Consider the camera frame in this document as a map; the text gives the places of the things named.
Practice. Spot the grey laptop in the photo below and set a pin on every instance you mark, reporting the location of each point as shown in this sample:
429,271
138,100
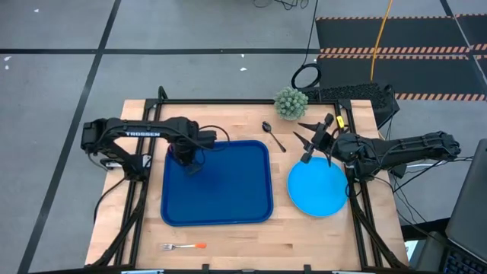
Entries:
472,209

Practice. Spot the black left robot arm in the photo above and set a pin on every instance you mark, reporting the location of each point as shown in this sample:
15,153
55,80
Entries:
144,127

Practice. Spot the dark blue plastic tray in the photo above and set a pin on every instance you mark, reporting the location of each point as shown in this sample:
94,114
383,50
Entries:
228,190

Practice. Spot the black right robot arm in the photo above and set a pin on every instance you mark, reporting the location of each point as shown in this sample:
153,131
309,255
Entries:
399,150

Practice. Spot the silver bracket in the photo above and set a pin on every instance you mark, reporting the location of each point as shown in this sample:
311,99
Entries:
142,272

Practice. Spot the green artificial plant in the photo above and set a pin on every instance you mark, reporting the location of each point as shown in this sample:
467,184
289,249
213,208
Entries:
291,103

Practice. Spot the light blue round plate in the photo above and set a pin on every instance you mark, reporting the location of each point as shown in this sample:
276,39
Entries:
316,188

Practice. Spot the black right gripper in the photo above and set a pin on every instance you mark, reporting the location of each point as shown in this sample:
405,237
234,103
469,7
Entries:
323,141

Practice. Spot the black spoon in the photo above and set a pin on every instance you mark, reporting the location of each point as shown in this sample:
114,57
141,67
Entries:
266,126

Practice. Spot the black perforated box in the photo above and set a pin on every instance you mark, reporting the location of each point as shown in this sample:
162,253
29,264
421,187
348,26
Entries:
357,91

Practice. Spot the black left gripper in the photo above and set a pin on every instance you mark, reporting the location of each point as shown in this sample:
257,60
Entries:
186,156

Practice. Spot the black aluminium table frame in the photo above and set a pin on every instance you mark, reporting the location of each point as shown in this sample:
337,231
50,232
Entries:
247,101

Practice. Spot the black hazard-striped floor mat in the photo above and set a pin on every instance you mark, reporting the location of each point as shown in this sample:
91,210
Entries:
380,34
418,76

